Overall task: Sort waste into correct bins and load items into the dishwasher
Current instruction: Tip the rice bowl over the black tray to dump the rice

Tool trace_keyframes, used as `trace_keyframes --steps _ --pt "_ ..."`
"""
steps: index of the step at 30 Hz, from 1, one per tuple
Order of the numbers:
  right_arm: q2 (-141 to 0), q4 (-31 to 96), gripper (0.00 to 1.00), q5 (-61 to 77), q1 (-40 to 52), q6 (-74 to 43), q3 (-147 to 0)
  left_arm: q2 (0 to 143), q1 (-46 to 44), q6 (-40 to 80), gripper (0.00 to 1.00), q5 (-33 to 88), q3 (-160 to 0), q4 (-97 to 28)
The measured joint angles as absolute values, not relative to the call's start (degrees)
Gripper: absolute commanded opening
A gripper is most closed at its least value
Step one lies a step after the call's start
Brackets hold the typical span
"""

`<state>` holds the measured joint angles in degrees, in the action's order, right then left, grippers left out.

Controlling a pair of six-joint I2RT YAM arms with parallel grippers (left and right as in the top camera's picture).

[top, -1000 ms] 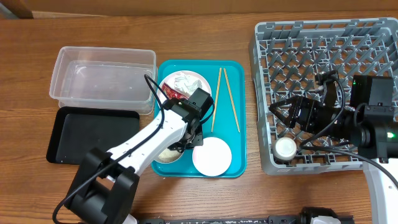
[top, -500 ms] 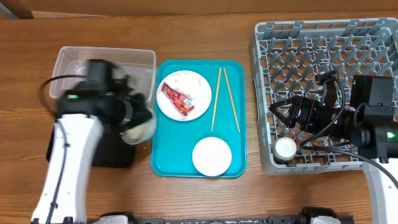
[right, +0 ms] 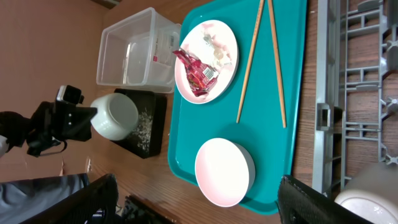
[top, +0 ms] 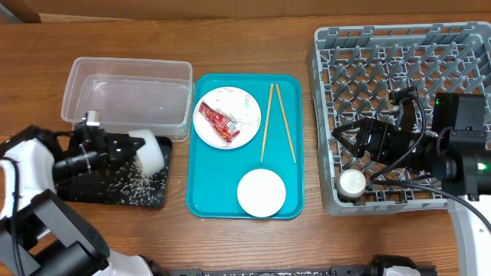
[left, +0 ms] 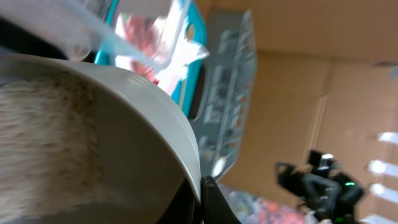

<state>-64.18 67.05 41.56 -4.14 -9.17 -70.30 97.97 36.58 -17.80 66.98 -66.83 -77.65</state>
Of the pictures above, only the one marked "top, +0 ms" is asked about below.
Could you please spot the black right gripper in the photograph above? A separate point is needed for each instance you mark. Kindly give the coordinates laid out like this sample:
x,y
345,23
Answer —
x,y
380,131

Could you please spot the teal serving tray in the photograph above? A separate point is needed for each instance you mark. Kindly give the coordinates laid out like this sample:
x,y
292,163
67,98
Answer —
x,y
214,174

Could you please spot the right wooden chopstick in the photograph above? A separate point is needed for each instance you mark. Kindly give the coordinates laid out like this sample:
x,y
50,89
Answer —
x,y
285,119

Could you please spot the wooden chopstick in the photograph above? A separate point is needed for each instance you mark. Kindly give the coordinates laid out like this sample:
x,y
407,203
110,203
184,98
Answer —
x,y
267,122
285,119

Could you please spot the grey dishwasher rack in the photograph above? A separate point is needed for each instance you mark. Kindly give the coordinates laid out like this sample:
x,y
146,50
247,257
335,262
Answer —
x,y
351,72

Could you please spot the red snack wrapper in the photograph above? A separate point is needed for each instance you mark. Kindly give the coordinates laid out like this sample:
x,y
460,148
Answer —
x,y
226,128

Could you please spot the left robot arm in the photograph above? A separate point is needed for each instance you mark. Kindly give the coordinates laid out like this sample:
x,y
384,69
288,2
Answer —
x,y
41,234

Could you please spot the grey bowl with rice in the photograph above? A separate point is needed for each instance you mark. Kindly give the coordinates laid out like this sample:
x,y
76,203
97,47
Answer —
x,y
149,156

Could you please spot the white paper cup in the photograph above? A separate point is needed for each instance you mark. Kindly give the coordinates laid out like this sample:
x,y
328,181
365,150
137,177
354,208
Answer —
x,y
351,184

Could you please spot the spilled white rice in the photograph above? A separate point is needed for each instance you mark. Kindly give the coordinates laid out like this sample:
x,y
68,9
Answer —
x,y
130,186

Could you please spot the clear plastic bin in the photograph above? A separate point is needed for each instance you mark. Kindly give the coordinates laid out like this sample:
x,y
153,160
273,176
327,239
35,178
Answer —
x,y
131,94

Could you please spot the white round plate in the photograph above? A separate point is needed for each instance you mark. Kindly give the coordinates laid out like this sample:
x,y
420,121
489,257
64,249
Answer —
x,y
206,133

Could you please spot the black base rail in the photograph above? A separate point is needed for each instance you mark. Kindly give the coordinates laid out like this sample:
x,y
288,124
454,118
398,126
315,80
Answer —
x,y
380,265

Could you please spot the left wooden chopstick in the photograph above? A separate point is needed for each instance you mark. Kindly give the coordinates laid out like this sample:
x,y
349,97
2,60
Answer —
x,y
267,122

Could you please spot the white empty bowl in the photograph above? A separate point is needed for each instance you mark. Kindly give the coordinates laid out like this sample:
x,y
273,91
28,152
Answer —
x,y
261,193

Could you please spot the black plastic tray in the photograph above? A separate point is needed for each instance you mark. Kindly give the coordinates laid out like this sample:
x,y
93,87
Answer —
x,y
72,190

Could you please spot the crumpled white napkin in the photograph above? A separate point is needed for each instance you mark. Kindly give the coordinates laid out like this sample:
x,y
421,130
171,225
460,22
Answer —
x,y
237,104

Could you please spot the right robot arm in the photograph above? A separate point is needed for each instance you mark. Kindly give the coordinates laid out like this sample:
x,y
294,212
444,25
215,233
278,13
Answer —
x,y
454,162

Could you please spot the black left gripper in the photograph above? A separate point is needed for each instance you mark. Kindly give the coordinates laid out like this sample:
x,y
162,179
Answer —
x,y
113,145

